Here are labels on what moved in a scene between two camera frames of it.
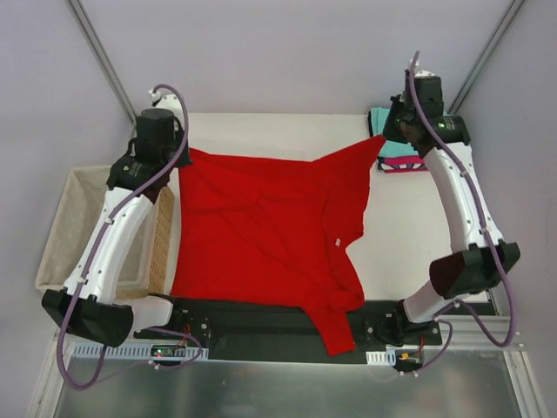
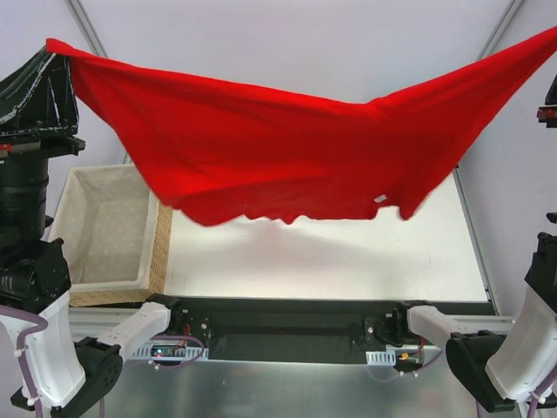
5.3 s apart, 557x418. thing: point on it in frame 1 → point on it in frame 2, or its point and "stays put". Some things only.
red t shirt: (274, 232) → (222, 151)
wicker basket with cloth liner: (144, 260) stays put
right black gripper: (392, 131) → (550, 113)
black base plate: (238, 331) stays put
